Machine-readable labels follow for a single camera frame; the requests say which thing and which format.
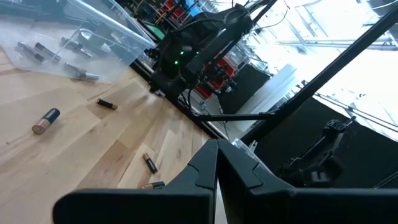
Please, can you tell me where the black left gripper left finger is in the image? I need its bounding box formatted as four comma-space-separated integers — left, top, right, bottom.
52, 139, 218, 224

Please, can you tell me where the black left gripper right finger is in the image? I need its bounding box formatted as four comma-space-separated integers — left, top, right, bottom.
217, 139, 398, 224

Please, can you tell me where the black copper battery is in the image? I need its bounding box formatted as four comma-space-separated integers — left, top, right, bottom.
142, 152, 159, 175
96, 98, 118, 111
32, 108, 61, 135
139, 181, 166, 190

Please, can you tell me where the silver battery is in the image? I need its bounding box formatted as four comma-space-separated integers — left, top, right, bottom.
34, 42, 62, 63
17, 41, 45, 63
64, 62, 100, 82
60, 36, 93, 59

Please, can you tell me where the clear plastic bin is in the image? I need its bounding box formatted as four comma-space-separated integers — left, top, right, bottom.
0, 0, 156, 83
231, 138, 259, 156

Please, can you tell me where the red plastic storage bin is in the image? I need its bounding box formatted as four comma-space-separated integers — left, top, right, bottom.
196, 58, 236, 99

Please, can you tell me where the black bracket mount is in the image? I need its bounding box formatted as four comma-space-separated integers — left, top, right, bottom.
279, 119, 356, 188

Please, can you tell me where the black metal table frame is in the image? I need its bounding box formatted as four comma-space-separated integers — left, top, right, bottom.
114, 0, 398, 146

